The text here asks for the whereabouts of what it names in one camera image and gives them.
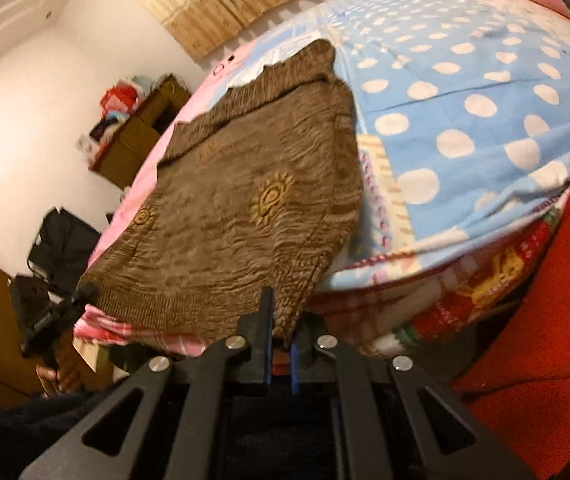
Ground dark wooden desk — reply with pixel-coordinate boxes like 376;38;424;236
88;75;190;190

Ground person's left hand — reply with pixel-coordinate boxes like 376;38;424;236
35;330;85;396

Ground blue polka dot blanket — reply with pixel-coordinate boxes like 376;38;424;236
86;0;570;294

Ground red items on desk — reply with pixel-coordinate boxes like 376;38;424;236
76;75;154;162

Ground brown knitted sweater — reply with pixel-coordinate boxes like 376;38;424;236
82;39;363;340

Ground black bag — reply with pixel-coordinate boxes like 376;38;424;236
27;208;100;297

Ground red garment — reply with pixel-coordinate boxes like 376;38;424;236
452;196;570;479

